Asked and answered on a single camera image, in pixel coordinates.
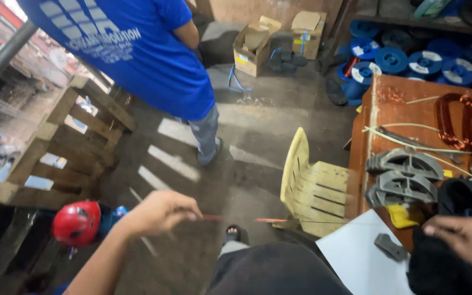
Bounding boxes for blue strap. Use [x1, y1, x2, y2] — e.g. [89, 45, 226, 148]
[228, 63, 253, 93]

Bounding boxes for copper wire coil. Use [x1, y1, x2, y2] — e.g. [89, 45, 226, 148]
[435, 93, 472, 157]

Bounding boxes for black sandal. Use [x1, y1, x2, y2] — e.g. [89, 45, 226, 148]
[326, 78, 348, 107]

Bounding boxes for wooden railing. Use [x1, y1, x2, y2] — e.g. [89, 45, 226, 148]
[0, 76, 137, 210]

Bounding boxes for person's left hand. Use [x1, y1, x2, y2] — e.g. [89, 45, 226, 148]
[122, 190, 203, 238]

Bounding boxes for person's legs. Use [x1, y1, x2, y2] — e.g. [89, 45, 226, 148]
[206, 224, 353, 295]

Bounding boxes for cream plastic chair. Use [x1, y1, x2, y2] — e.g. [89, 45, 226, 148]
[272, 127, 349, 238]

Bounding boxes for black cloth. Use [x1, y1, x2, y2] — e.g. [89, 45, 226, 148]
[406, 177, 472, 295]

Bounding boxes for cream insulation strip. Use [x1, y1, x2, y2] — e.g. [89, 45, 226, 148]
[362, 123, 472, 183]

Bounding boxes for white paper sheet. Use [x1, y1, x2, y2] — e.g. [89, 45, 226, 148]
[315, 209, 415, 295]

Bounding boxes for grey plastic winding former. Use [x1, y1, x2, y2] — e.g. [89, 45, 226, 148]
[365, 147, 445, 181]
[365, 170, 439, 207]

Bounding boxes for wooden shelf with items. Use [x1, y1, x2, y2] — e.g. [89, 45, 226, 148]
[353, 0, 472, 37]

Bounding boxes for person's right hand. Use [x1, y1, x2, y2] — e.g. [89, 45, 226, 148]
[422, 216, 472, 279]

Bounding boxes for wooden workbench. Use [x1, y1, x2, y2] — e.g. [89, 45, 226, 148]
[344, 74, 472, 251]

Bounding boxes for pile of blue wire spools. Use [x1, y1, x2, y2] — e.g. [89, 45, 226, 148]
[336, 20, 472, 106]

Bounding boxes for small grey plastic piece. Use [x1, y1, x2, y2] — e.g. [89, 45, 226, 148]
[374, 233, 409, 261]

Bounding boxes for cardboard box with blue strap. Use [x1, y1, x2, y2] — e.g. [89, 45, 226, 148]
[291, 11, 328, 61]

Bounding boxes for red helmet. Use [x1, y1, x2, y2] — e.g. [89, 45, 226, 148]
[52, 201, 102, 247]

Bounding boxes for black sandals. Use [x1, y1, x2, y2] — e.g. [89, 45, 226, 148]
[268, 49, 308, 74]

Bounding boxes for open cardboard box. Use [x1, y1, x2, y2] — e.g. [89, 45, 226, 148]
[233, 16, 282, 78]

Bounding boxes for thin copper wire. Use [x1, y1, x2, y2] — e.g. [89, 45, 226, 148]
[201, 215, 345, 225]

